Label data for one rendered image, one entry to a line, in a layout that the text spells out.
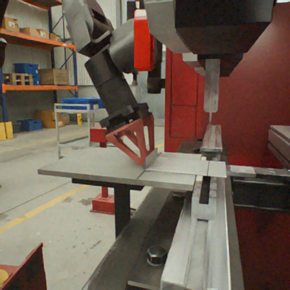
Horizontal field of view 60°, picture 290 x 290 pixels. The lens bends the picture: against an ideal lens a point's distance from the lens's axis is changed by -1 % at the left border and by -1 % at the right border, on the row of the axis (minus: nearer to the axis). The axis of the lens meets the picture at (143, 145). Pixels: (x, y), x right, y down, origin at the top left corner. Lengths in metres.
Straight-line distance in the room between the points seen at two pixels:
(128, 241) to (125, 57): 0.31
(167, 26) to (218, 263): 0.22
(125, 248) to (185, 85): 0.98
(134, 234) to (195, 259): 0.23
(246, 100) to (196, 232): 1.03
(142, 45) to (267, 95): 1.06
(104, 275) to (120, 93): 0.28
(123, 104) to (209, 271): 0.29
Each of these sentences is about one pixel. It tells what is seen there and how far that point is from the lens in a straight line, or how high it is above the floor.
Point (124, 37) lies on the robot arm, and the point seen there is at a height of 1.21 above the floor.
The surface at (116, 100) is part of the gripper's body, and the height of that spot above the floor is 1.11.
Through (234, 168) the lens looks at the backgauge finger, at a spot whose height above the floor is 1.01.
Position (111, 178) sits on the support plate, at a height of 1.00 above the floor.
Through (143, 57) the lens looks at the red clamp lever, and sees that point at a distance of 0.29.
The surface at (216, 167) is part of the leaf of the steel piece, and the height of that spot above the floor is 1.00.
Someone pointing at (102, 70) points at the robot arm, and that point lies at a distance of 0.45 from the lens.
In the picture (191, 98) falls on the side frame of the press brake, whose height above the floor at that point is 1.09.
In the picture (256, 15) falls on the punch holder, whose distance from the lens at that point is 0.20.
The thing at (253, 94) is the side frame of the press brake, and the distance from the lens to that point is 1.30.
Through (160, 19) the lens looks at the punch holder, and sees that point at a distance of 0.21.
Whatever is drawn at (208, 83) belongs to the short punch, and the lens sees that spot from 0.39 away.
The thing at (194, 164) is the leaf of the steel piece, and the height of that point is 1.00.
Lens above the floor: 1.13
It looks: 12 degrees down
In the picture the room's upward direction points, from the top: straight up
